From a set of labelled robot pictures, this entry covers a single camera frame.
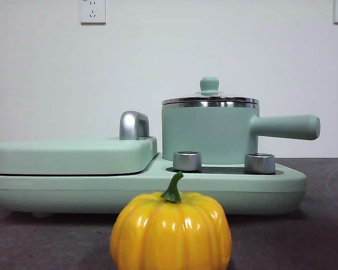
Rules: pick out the glass lid with green knob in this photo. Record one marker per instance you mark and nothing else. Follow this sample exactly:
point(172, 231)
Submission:
point(209, 84)

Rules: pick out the green breakfast machine base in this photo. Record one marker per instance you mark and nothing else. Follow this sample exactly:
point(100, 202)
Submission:
point(73, 194)

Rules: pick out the silver control knob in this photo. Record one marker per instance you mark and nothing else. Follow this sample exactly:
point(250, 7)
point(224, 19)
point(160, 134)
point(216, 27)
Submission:
point(187, 161)
point(259, 163)

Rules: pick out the yellow pumpkin with green stem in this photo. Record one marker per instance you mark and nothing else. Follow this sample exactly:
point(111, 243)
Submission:
point(169, 230)

